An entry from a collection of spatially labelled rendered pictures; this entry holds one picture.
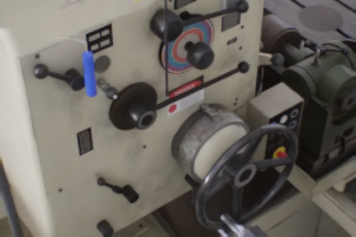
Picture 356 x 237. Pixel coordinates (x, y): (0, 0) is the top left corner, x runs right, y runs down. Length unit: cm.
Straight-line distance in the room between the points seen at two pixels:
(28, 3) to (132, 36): 27
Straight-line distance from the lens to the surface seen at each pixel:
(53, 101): 175
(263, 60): 223
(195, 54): 183
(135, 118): 185
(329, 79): 244
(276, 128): 199
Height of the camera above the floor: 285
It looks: 43 degrees down
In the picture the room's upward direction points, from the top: straight up
